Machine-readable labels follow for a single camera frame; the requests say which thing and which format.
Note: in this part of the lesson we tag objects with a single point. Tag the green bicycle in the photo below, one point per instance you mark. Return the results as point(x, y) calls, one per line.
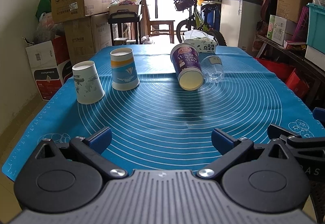
point(195, 22)

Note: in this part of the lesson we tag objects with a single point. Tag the blue orange paper cup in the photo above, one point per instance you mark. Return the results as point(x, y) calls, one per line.
point(124, 72)

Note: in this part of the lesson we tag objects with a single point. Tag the white paper cup grey print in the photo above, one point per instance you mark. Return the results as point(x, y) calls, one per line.
point(87, 83)

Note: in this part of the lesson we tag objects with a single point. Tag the lower stacked cardboard box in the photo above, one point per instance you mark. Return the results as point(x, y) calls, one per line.
point(87, 36)

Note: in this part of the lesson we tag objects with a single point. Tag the blue silicone baking mat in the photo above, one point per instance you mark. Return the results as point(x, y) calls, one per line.
point(158, 125)

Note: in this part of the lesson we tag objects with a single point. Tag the tissue box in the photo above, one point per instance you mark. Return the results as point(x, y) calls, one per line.
point(203, 42)

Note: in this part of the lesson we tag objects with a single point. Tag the white red appliance box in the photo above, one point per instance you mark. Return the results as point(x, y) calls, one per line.
point(50, 65)

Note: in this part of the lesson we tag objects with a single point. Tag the purple paper cup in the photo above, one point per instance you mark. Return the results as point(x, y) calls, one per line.
point(185, 60)

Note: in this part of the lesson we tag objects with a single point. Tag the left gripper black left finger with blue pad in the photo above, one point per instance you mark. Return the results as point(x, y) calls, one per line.
point(89, 150)

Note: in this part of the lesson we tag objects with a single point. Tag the teal plastic crate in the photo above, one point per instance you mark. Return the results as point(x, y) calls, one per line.
point(316, 30)

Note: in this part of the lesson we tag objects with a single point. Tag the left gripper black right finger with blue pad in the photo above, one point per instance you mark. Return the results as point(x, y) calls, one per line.
point(233, 151)

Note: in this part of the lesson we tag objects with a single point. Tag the white green small box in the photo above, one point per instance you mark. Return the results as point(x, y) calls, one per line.
point(277, 29)

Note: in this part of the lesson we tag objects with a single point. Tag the green bag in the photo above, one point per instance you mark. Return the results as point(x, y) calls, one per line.
point(43, 7)

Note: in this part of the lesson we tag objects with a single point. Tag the clear glass cup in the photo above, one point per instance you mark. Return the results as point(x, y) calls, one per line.
point(212, 69)

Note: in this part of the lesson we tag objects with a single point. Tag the wooden stool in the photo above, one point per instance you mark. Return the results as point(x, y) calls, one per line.
point(162, 27)

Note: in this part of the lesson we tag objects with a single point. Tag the white chest freezer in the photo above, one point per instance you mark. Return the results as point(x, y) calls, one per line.
point(238, 23)

